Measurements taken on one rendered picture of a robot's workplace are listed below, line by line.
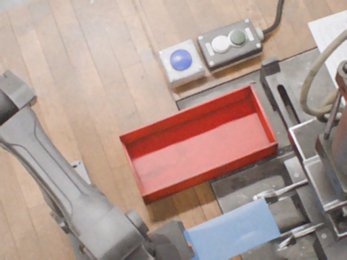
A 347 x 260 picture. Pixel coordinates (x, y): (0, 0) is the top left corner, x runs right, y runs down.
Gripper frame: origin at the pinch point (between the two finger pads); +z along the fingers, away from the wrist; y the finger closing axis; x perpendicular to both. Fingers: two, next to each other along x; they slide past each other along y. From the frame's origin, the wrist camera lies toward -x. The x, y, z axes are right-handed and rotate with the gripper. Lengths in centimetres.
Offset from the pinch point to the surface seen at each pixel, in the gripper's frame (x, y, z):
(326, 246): -8.4, 16.6, 12.2
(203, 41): 35.2, 11.2, 16.3
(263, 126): 16.4, 13.1, 19.4
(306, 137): 5.8, 26.2, 0.1
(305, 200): -0.2, 16.8, 12.5
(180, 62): 32.8, 6.9, 12.7
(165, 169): 16.5, -3.3, 9.9
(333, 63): 22.3, 27.2, 29.2
